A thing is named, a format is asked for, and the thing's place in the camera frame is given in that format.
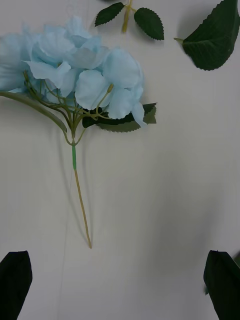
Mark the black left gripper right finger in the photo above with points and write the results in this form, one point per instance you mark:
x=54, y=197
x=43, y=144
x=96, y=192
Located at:
x=225, y=282

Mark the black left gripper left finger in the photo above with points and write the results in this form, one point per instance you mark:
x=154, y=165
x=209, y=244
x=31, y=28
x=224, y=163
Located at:
x=15, y=282

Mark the pale blue flower, broad leaves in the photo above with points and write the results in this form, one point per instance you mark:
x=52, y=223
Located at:
x=87, y=87

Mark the large loose green leaf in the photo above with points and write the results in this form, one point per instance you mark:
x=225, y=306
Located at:
x=212, y=42

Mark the loose twig with green leaves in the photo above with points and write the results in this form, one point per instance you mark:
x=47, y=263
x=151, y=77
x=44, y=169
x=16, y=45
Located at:
x=150, y=22

